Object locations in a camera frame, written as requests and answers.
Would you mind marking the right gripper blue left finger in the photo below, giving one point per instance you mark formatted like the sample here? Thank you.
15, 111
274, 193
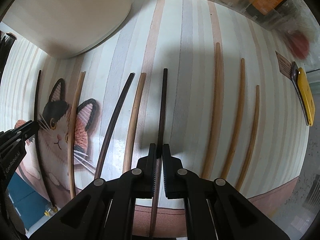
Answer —
146, 180

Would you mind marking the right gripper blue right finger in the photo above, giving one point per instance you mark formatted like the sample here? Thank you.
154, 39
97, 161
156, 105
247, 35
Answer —
173, 183

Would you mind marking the clear plastic organizer tray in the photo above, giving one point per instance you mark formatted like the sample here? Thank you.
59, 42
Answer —
240, 2

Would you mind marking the beige utensil holder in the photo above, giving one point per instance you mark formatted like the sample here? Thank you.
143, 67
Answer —
66, 28

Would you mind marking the clear plastic bag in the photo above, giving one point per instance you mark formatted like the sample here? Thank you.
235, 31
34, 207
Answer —
300, 31

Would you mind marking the light bamboo chopstick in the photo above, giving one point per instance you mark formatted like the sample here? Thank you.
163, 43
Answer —
252, 140
71, 133
130, 140
217, 110
237, 123

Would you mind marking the striped cat table cloth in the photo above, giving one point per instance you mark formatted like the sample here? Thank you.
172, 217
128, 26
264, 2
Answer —
179, 35

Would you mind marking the brown card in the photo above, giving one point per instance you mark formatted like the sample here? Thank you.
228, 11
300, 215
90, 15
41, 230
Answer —
284, 65

